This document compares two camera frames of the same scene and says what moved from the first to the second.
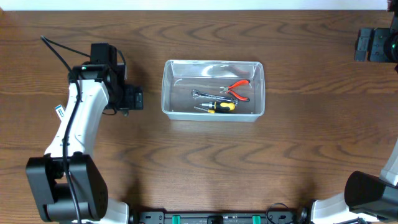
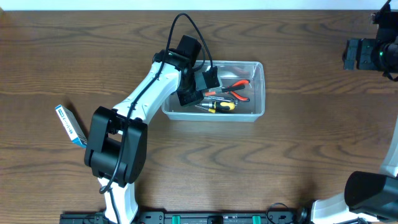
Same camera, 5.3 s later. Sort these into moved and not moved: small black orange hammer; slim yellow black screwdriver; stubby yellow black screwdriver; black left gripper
Moved: small black orange hammer; black left gripper
Not moved: slim yellow black screwdriver; stubby yellow black screwdriver
